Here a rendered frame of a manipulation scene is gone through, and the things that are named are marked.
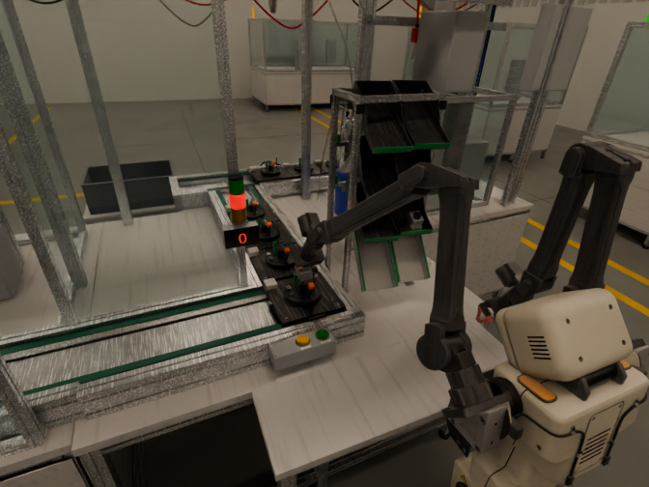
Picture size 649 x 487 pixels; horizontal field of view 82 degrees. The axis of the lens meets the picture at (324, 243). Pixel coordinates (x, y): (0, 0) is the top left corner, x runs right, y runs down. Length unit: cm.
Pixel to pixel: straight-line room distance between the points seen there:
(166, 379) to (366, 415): 60
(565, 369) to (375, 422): 56
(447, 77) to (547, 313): 162
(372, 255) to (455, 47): 123
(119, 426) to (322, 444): 57
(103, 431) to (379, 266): 101
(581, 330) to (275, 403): 82
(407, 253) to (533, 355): 77
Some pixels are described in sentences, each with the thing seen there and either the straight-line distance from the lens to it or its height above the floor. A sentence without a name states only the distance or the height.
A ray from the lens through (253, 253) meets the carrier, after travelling 164.
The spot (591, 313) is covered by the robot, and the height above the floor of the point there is 137.
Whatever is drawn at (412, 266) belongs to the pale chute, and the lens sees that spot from 152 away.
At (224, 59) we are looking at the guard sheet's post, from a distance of 120.
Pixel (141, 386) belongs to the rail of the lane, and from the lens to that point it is 126.
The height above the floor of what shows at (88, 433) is 86.
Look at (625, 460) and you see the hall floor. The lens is 266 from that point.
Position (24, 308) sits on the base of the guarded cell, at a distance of 186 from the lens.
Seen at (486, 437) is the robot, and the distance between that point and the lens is 87.
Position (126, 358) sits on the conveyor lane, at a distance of 137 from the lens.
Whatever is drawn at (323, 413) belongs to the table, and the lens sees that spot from 120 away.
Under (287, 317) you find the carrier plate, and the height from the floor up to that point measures 97.
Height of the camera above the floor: 184
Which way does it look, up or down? 30 degrees down
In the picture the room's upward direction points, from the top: 2 degrees clockwise
